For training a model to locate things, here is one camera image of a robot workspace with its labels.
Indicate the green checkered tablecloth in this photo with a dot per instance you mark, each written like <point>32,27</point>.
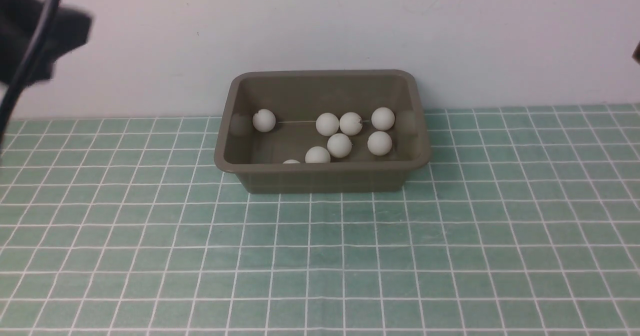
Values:
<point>525,223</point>

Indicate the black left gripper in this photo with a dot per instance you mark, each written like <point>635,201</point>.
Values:
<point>18,21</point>

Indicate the olive plastic bin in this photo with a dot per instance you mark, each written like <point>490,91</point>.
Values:
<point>340,131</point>

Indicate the white ball logo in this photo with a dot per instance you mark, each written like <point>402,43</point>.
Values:
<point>317,155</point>
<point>379,143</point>

